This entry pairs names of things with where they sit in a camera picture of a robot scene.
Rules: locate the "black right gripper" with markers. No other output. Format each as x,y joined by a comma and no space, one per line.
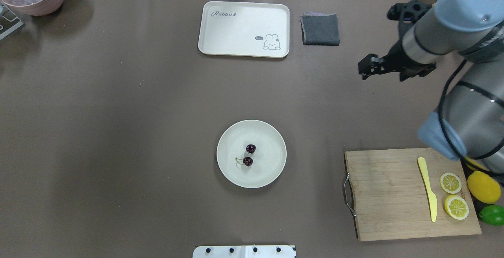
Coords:
401,58

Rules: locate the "beige round plate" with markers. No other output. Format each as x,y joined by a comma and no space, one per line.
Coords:
269,158

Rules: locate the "dark red cherry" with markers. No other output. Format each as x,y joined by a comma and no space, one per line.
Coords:
246,161
250,148

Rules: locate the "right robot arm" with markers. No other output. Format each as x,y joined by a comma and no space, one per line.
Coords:
467,124

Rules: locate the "cream rabbit tray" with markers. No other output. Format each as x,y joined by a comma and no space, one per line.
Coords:
245,29

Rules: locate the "grey folded cloth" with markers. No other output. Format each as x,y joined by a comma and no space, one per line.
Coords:
320,29

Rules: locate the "yellow plastic knife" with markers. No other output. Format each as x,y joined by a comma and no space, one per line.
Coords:
431,196

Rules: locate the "whole yellow lemon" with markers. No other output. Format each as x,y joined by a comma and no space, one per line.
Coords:
474,165
483,187

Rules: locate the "lemon slice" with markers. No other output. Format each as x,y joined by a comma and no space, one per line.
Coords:
456,207
450,183

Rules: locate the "green lime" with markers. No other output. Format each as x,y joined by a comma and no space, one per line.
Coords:
492,214

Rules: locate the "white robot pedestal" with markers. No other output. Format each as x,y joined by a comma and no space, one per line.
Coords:
245,251

